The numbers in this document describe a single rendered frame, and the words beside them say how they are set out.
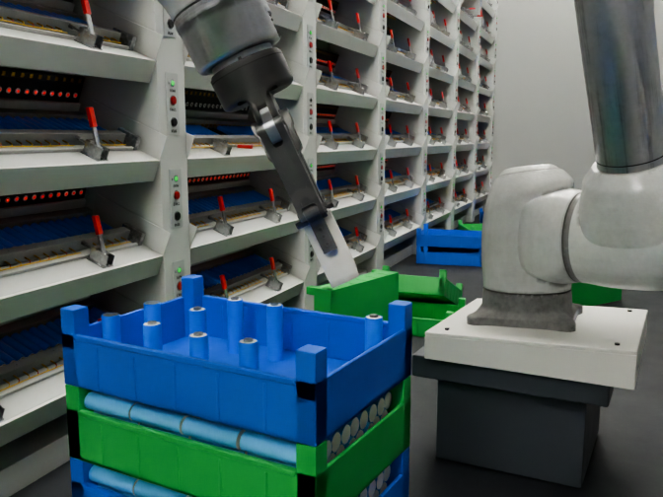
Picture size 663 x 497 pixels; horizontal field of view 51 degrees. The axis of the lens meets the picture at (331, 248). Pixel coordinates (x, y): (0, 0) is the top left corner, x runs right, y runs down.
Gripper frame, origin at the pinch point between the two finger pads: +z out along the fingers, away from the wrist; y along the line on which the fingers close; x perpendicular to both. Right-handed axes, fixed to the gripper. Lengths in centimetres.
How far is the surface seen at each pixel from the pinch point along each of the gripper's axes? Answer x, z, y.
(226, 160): 19, -15, 93
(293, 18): -10, -43, 128
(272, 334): 10.2, 6.7, 4.5
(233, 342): 15.2, 6.2, 7.1
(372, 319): -0.7, 8.3, -0.8
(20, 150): 40, -29, 41
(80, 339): 26.3, -2.6, -2.7
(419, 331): -6, 51, 123
